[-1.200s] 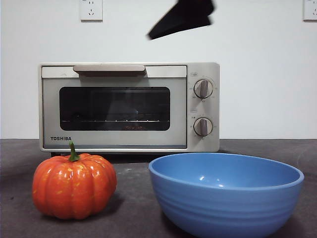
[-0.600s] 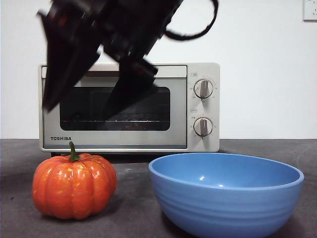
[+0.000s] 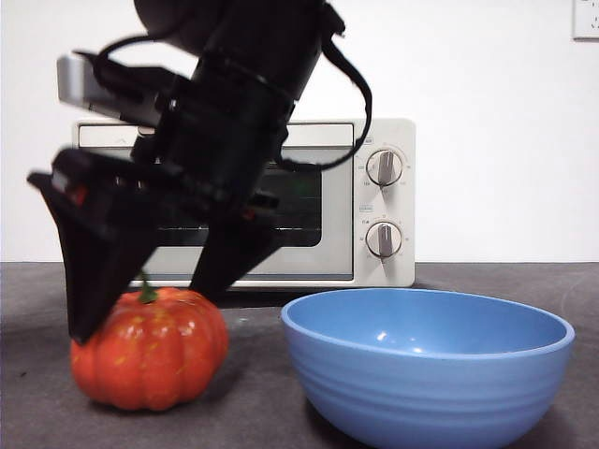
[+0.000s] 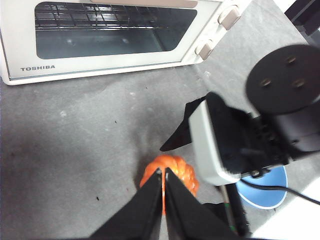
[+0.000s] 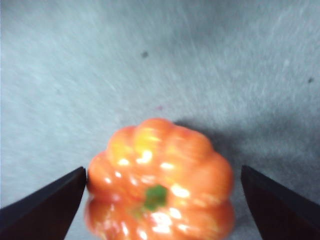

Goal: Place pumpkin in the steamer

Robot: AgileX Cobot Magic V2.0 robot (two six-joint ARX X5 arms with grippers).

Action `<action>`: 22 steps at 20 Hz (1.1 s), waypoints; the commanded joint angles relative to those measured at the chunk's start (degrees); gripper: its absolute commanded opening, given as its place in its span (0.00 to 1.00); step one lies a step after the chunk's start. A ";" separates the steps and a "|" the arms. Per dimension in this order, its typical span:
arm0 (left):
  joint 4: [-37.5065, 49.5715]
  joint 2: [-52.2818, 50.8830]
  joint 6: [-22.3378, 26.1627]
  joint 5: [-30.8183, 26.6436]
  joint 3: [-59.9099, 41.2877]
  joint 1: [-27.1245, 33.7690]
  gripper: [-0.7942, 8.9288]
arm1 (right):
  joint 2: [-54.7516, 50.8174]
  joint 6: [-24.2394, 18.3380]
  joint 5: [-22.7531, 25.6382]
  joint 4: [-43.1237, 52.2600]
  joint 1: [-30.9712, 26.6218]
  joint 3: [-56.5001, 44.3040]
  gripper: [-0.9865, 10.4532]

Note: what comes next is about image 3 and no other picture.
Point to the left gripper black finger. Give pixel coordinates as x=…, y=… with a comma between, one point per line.
x=224, y=262
x=103, y=262

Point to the orange toy pumpkin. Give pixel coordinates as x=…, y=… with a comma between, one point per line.
x=154, y=365

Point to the blue ribbed bowl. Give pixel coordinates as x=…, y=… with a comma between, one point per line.
x=421, y=402

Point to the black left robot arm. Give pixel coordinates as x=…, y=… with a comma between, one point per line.
x=262, y=37

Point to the round beige oven knob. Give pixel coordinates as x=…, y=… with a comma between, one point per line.
x=384, y=239
x=384, y=167

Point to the cream Toshiba toaster oven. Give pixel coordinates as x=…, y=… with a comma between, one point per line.
x=407, y=140

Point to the white wall socket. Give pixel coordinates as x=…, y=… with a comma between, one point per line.
x=587, y=21

